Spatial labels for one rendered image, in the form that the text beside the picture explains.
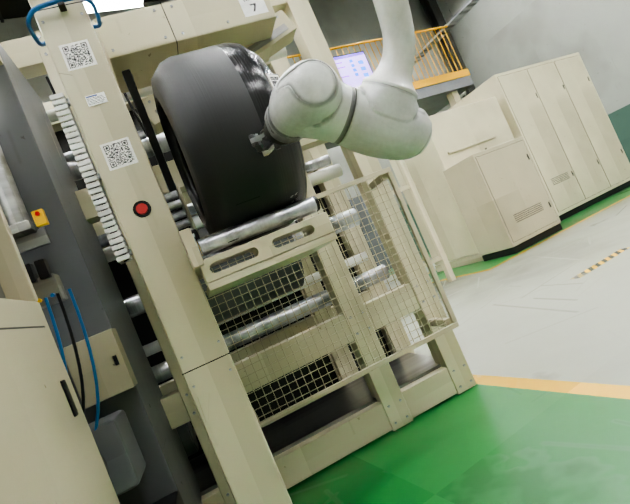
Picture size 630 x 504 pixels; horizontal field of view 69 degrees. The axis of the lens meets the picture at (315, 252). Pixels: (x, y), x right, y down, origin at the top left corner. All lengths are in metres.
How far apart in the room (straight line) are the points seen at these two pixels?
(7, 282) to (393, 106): 0.83
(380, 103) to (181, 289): 0.72
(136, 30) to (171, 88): 0.60
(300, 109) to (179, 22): 1.12
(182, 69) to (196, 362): 0.74
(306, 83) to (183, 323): 0.74
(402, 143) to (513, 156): 5.32
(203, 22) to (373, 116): 1.12
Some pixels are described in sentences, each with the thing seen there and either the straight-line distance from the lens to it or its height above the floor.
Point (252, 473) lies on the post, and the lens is 1.32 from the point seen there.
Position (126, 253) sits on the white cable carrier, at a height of 0.97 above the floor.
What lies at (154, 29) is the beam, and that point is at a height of 1.70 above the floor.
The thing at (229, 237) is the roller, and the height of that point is 0.90.
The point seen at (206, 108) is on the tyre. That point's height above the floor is 1.19.
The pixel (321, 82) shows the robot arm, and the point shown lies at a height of 0.99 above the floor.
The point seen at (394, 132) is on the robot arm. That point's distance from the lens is 0.81.
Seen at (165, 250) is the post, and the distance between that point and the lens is 1.26.
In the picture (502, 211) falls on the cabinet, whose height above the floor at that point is 0.51.
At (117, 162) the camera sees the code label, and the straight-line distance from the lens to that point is 1.33.
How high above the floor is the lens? 0.73
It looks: 2 degrees up
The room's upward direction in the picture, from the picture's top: 23 degrees counter-clockwise
